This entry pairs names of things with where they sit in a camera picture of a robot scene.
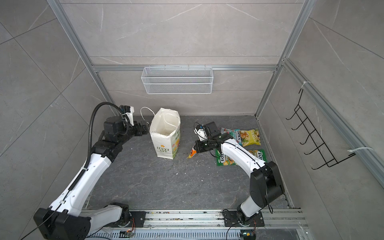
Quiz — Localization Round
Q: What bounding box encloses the orange snack pack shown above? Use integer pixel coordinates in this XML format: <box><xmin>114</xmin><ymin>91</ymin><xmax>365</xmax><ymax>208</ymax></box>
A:
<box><xmin>187</xmin><ymin>145</ymin><xmax>197</xmax><ymax>159</ymax></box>

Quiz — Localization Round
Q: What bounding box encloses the white floral paper bag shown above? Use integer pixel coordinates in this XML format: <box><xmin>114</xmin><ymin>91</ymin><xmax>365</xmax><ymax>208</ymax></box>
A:
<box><xmin>140</xmin><ymin>107</ymin><xmax>181</xmax><ymax>160</ymax></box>

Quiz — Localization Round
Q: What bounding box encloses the green yellow candy bag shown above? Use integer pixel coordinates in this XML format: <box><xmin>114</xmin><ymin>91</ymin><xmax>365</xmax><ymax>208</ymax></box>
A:
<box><xmin>215</xmin><ymin>150</ymin><xmax>237</xmax><ymax>166</ymax></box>

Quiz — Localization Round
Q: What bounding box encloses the teal red snack bag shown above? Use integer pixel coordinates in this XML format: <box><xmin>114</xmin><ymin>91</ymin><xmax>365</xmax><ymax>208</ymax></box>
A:
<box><xmin>221</xmin><ymin>128</ymin><xmax>242</xmax><ymax>145</ymax></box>

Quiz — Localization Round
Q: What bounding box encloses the yellow green snack bag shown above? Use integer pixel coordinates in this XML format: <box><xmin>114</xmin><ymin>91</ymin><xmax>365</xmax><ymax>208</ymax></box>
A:
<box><xmin>240</xmin><ymin>129</ymin><xmax>261</xmax><ymax>147</ymax></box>

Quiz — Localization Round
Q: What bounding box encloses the green snack pack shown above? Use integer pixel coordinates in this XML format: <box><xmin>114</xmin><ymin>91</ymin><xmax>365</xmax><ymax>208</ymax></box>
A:
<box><xmin>249</xmin><ymin>149</ymin><xmax>268</xmax><ymax>162</ymax></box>

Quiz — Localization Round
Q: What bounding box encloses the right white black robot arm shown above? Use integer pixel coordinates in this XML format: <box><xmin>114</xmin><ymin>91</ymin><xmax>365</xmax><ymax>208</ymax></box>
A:
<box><xmin>193</xmin><ymin>122</ymin><xmax>285</xmax><ymax>225</ymax></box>

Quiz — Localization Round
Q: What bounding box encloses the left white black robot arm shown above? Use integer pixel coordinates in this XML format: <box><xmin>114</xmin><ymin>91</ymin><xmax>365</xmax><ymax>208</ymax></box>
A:
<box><xmin>34</xmin><ymin>117</ymin><xmax>149</xmax><ymax>240</ymax></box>

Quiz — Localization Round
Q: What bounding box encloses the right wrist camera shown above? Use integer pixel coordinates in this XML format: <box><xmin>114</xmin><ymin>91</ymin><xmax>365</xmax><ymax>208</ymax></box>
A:
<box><xmin>194</xmin><ymin>124</ymin><xmax>207</xmax><ymax>141</ymax></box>

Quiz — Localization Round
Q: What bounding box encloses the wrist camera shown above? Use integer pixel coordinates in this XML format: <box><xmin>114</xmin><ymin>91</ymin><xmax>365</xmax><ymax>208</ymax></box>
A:
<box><xmin>194</xmin><ymin>124</ymin><xmax>207</xmax><ymax>141</ymax></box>
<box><xmin>120</xmin><ymin>105</ymin><xmax>135</xmax><ymax>126</ymax></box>

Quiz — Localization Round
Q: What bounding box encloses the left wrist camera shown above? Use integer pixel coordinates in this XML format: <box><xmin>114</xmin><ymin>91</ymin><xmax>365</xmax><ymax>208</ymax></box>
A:
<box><xmin>120</xmin><ymin>105</ymin><xmax>135</xmax><ymax>126</ymax></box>

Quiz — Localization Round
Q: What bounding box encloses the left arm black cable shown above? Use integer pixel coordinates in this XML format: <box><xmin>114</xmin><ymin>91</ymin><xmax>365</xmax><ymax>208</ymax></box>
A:
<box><xmin>83</xmin><ymin>101</ymin><xmax>124</xmax><ymax>169</ymax></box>

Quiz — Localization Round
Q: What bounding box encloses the white wire mesh basket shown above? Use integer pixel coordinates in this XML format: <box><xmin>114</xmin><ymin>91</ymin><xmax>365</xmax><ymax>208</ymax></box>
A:
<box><xmin>141</xmin><ymin>67</ymin><xmax>214</xmax><ymax>95</ymax></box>

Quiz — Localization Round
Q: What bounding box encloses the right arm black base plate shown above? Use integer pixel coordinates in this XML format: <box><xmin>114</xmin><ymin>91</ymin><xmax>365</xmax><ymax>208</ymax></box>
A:
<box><xmin>222</xmin><ymin>209</ymin><xmax>265</xmax><ymax>228</ymax></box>

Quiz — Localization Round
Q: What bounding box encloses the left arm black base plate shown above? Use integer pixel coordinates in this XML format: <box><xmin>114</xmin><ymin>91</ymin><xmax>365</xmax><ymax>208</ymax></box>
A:
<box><xmin>106</xmin><ymin>211</ymin><xmax>147</xmax><ymax>229</ymax></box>

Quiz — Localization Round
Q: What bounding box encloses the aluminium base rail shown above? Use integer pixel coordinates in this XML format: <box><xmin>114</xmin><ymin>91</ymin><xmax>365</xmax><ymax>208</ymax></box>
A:
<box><xmin>58</xmin><ymin>208</ymin><xmax>310</xmax><ymax>231</ymax></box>

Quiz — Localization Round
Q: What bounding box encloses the black wire hook rack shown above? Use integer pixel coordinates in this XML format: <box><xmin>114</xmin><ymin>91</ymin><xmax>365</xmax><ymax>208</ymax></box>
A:
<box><xmin>286</xmin><ymin>89</ymin><xmax>356</xmax><ymax>170</ymax></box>

